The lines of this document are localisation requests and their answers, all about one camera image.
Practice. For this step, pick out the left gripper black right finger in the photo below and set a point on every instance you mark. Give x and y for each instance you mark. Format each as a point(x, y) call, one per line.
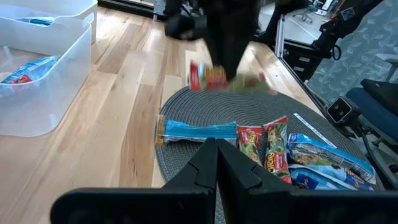
point(311, 207)

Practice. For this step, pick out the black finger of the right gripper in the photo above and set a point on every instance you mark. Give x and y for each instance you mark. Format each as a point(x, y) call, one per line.
point(239, 49)
point(222, 49)

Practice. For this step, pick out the white and blue granola bar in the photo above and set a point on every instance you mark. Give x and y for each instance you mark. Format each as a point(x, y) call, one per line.
point(199, 132)

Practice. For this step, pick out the clear plastic bin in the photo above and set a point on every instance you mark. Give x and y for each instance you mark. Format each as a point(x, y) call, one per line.
point(62, 93)

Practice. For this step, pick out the black drawer cabinet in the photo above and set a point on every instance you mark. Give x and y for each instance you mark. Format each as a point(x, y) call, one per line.
point(306, 62)

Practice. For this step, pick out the black table-level camera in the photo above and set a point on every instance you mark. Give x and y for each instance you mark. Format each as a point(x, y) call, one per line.
point(339, 109)

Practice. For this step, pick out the white plastic bin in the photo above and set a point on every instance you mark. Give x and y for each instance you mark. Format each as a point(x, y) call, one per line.
point(81, 9)

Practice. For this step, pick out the blue office chair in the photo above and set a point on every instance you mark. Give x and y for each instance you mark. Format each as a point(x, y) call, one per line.
point(373, 115)

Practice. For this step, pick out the dark blue Chewy granola bar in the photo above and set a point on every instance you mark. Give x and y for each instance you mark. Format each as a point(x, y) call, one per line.
point(317, 180)

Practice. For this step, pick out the red Chewy granola bar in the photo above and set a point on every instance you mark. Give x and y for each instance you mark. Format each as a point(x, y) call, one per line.
point(276, 149)
point(248, 143)
point(31, 70)
point(214, 77)

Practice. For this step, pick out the round grey woven placemat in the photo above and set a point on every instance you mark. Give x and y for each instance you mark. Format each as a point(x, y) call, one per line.
point(217, 109)

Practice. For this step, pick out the white printed label strip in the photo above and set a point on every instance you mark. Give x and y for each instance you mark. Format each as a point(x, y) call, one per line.
point(314, 130)

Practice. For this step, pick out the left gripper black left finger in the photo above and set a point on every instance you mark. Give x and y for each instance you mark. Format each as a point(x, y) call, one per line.
point(140, 205)

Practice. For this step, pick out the light blue granola bar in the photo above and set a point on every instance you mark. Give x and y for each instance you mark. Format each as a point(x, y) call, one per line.
point(326, 152)

